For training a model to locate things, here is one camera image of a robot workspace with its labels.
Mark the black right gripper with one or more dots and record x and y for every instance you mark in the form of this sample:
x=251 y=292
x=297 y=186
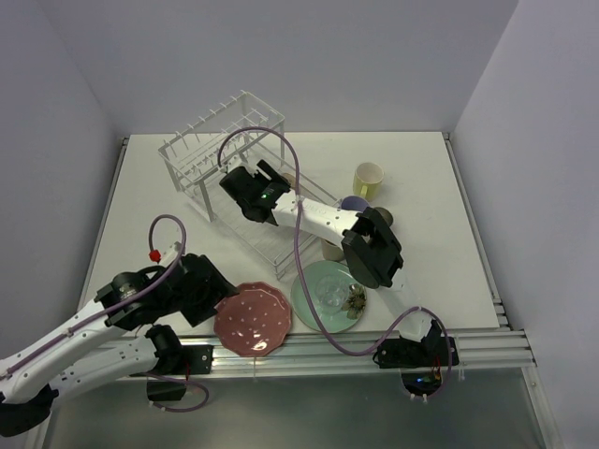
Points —
x=275 y=179

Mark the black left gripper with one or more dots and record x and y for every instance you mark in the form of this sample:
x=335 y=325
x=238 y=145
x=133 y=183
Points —
x=214 y=288

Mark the pale yellow mug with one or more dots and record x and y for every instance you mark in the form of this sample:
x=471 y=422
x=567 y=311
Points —
x=368 y=179

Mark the clear faceted drinking glass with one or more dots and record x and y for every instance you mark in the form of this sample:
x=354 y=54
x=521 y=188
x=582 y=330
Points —
x=332 y=291

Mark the beige floral ceramic bowl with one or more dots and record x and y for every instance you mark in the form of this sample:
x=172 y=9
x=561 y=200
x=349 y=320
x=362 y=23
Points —
x=291 y=180

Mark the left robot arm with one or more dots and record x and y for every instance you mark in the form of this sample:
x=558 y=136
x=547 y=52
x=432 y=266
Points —
x=115 y=335

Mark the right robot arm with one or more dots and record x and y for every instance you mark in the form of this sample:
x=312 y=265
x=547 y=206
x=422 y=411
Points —
x=371 y=250

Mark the pink polka dot plate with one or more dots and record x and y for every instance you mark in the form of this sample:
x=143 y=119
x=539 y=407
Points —
x=255 y=322

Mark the lavender cup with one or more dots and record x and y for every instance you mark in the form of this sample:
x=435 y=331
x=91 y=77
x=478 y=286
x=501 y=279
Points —
x=354 y=203

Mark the beige cup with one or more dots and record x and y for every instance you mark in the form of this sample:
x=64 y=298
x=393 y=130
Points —
x=331 y=252

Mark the small metal cup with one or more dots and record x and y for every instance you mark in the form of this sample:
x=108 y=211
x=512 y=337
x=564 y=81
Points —
x=386 y=214

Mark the mint green floral plate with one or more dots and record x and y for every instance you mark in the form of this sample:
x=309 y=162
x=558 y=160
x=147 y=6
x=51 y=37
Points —
x=341 y=319

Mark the white wire dish rack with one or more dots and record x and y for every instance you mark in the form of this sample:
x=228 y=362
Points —
x=228 y=161

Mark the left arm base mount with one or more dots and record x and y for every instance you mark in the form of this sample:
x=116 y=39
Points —
x=172 y=385

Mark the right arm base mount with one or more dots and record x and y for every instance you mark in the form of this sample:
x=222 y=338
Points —
x=425 y=365

